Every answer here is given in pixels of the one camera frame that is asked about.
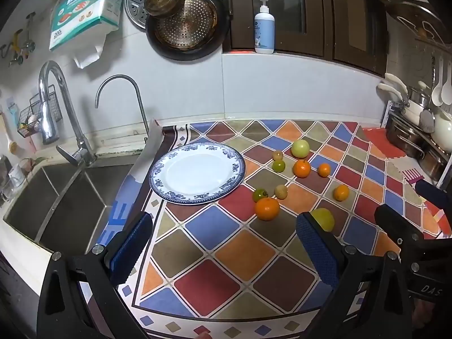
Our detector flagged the green and white tissue pack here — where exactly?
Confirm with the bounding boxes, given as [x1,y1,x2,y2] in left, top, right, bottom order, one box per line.
[49,0,126,69]

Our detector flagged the red mat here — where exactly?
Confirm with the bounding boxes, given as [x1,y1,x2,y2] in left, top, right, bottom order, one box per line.
[362,125,407,159]

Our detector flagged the yellow-green apple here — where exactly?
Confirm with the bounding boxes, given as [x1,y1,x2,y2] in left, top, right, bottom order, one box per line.
[309,208,335,232]

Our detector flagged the black frying pan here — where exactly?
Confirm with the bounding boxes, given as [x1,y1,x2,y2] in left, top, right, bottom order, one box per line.
[145,0,230,60]

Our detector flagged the dark wooden window frame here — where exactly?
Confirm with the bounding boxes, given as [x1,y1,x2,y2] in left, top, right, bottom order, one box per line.
[222,0,389,75]

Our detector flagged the perforated metal strainer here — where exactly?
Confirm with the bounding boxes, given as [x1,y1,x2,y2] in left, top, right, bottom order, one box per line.
[153,0,218,48]

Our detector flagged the blue-rimmed white plate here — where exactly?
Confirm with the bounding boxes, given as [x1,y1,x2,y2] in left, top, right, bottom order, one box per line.
[149,142,246,205]

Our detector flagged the white hanging spoons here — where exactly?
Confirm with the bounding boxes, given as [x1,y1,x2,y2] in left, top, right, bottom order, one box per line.
[431,56,452,107]

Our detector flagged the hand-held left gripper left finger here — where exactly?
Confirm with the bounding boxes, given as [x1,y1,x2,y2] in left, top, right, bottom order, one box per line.
[37,212,154,339]

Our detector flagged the chrome kitchen faucet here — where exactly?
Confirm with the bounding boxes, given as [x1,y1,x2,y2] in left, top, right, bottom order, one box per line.
[38,61,97,166]

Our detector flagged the slim gooseneck faucet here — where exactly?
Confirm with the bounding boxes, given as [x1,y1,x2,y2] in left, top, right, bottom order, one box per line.
[95,75,151,144]

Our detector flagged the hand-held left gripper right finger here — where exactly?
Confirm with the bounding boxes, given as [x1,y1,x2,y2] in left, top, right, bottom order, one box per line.
[296,212,414,339]

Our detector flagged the yellow wall hooks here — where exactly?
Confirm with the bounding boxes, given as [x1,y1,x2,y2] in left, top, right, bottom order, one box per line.
[0,12,38,66]

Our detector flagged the wooden-handled brush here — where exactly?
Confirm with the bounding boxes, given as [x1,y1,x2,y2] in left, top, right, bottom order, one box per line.
[0,113,18,154]

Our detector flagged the stainless steel sink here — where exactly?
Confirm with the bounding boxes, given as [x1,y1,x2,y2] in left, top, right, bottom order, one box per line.
[3,155,142,255]

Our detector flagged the black wire basket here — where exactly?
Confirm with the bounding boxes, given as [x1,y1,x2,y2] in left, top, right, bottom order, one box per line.
[17,84,59,138]

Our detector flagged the round metal steamer tray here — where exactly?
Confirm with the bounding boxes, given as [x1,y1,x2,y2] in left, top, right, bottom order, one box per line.
[125,0,227,29]

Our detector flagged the medium orange tangerine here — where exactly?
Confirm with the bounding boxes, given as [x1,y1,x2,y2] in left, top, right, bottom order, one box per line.
[293,160,312,179]

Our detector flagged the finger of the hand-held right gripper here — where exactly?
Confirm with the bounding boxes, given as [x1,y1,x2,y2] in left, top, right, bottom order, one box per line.
[374,204,424,252]
[415,180,452,220]

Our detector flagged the stainless steel containers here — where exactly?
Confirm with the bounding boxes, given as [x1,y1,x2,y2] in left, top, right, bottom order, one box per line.
[385,113,452,181]

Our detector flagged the large green apple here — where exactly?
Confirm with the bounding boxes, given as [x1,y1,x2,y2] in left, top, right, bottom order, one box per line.
[291,139,311,159]

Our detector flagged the colourful diamond-pattern mat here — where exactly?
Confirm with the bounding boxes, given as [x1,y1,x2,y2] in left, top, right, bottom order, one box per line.
[95,120,452,339]

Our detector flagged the pink striped cloth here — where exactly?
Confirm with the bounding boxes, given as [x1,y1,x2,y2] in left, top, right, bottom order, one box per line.
[403,168,424,184]

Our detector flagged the white pump bottle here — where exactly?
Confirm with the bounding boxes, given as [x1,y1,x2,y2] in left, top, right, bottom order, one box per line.
[254,0,276,55]

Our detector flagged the large orange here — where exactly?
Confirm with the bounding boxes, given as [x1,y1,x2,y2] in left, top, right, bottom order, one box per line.
[255,197,281,221]

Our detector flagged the white teapot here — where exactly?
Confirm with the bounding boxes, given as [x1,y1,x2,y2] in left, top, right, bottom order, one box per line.
[434,111,452,144]

